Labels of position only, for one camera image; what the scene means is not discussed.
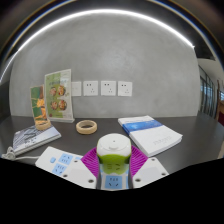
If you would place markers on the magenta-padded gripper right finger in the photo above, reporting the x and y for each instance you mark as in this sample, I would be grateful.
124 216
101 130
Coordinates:
146 173

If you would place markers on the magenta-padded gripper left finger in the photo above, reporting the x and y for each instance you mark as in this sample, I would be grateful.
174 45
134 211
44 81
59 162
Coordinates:
87 173

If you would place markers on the green and white charger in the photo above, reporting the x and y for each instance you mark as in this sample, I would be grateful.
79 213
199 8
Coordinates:
114 150

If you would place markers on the white and blue book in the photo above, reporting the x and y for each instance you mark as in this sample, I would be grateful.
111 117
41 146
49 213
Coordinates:
153 135

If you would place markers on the beige tape roll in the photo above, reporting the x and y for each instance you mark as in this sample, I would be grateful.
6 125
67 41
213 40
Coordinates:
80 128
43 126

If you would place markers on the grey booklet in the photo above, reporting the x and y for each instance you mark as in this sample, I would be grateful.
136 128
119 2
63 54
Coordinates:
33 137

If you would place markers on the large acrylic menu stand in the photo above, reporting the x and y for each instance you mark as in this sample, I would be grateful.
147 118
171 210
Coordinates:
59 95

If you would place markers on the small yellow-green sign card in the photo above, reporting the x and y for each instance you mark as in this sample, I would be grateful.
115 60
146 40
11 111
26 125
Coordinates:
38 103

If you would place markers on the curved ceiling light strip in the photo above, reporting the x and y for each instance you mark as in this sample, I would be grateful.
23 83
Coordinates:
100 11

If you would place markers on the white wall switch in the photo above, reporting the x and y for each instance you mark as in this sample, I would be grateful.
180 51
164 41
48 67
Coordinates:
76 89

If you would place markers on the white wall socket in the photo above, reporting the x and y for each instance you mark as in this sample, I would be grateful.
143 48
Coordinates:
125 88
108 88
90 88

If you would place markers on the glass window wall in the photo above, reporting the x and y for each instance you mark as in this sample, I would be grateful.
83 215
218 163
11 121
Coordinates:
208 95

